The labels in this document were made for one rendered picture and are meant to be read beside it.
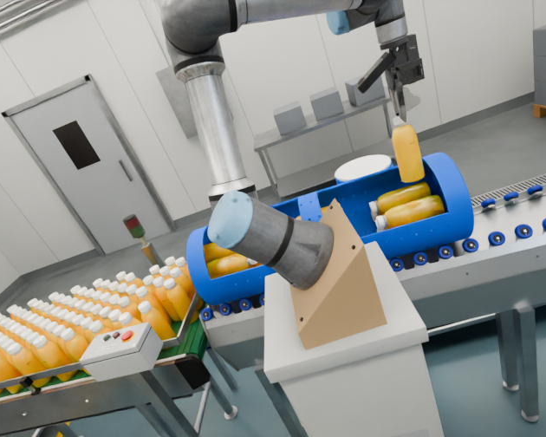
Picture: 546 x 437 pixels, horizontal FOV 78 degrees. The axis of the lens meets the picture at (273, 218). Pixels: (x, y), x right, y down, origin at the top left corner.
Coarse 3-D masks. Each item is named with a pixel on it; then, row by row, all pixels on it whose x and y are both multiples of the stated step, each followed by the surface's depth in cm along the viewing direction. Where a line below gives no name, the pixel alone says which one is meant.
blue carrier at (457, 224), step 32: (448, 160) 98; (320, 192) 117; (352, 192) 122; (384, 192) 122; (448, 192) 94; (352, 224) 127; (416, 224) 97; (448, 224) 96; (192, 256) 111; (224, 288) 111; (256, 288) 111
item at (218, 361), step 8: (144, 248) 163; (152, 248) 165; (152, 256) 165; (152, 264) 168; (160, 264) 168; (208, 352) 194; (216, 360) 196; (224, 368) 200; (224, 376) 202; (232, 376) 207; (232, 384) 205
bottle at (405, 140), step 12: (396, 132) 97; (408, 132) 95; (396, 144) 98; (408, 144) 96; (396, 156) 100; (408, 156) 97; (420, 156) 99; (408, 168) 99; (420, 168) 99; (408, 180) 101
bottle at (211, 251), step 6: (204, 246) 120; (210, 246) 118; (216, 246) 117; (204, 252) 118; (210, 252) 118; (216, 252) 117; (222, 252) 117; (228, 252) 117; (234, 252) 117; (210, 258) 119; (216, 258) 119
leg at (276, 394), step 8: (256, 368) 136; (264, 376) 136; (264, 384) 138; (272, 384) 138; (272, 392) 140; (280, 392) 143; (272, 400) 143; (280, 400) 142; (280, 408) 145; (288, 408) 146; (280, 416) 148; (288, 416) 147; (288, 424) 150; (296, 424) 151; (296, 432) 152; (304, 432) 159
